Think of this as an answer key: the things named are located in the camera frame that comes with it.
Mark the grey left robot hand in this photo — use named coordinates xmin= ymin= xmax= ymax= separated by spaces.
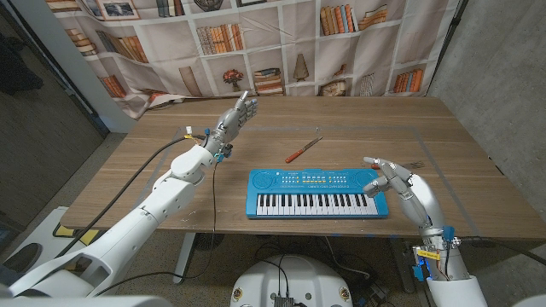
xmin=204 ymin=90 xmax=259 ymax=157

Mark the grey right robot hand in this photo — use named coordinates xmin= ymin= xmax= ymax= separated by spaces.
xmin=362 ymin=156 xmax=447 ymax=238

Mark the blue toy piano keyboard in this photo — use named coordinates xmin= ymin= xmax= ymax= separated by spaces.
xmin=245 ymin=168 xmax=390 ymax=220

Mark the printed bookshelf backdrop cloth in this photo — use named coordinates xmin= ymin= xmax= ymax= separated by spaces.
xmin=44 ymin=0 xmax=464 ymax=120

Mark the floor power strip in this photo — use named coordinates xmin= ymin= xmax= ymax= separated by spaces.
xmin=356 ymin=281 xmax=390 ymax=307

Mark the black round floor object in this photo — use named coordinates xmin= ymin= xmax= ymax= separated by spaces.
xmin=194 ymin=233 xmax=226 ymax=252

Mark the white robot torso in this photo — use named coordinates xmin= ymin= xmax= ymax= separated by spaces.
xmin=229 ymin=254 xmax=354 ymax=307

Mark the white table leg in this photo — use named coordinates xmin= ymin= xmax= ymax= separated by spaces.
xmin=172 ymin=232 xmax=197 ymax=285

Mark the black backdrop stand pole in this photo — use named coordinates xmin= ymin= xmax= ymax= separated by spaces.
xmin=426 ymin=0 xmax=470 ymax=97

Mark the yellow flat pad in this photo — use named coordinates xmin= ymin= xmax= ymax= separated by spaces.
xmin=53 ymin=224 xmax=100 ymax=246

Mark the white floor platform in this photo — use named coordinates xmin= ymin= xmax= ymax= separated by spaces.
xmin=0 ymin=206 xmax=103 ymax=278

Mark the orange-handled fork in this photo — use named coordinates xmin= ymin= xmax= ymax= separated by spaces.
xmin=369 ymin=160 xmax=427 ymax=171

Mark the orange-handled table knife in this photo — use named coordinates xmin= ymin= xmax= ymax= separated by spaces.
xmin=284 ymin=136 xmax=324 ymax=165

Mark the thin black hanging cable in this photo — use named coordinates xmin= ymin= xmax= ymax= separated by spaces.
xmin=91 ymin=163 xmax=218 ymax=298

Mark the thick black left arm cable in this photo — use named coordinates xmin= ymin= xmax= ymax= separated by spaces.
xmin=55 ymin=134 xmax=206 ymax=259

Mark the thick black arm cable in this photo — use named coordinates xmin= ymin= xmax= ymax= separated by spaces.
xmin=55 ymin=134 xmax=206 ymax=259
xmin=456 ymin=235 xmax=546 ymax=266

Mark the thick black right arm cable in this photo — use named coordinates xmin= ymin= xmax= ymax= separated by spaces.
xmin=456 ymin=235 xmax=546 ymax=266

